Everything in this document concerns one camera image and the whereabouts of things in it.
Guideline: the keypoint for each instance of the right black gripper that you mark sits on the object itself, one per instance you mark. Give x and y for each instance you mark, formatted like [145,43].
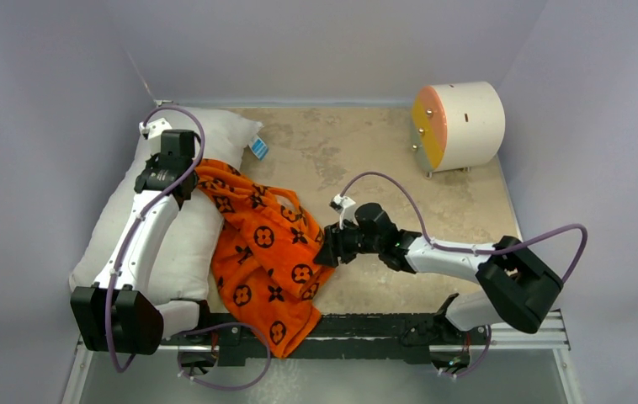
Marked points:
[339,243]

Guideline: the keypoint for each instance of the orange patterned pillowcase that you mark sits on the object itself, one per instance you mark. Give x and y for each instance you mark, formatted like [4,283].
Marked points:
[263,264]

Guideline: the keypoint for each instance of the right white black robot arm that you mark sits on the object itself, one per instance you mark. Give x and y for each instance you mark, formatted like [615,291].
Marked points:
[516,286]

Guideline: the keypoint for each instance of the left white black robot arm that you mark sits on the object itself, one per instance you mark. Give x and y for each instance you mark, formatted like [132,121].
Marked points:
[113,313]

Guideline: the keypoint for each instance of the blue white pillow tag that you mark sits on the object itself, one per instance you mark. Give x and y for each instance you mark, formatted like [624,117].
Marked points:
[258,148]

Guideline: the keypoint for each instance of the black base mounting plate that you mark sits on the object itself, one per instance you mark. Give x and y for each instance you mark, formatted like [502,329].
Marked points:
[412,338]

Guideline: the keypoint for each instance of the white cylinder with orange face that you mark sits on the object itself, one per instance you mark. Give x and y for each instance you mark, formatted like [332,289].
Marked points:
[456,126]

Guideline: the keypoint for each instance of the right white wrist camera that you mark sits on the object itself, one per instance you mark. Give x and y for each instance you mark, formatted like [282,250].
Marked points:
[345,207]

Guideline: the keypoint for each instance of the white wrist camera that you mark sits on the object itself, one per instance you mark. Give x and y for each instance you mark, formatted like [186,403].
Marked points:
[153,128]
[345,207]

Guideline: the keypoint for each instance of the aluminium rail frame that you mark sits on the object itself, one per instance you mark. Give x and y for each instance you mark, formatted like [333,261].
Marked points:
[195,370]

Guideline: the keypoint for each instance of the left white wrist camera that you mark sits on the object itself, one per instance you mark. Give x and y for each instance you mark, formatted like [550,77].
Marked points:
[153,128]

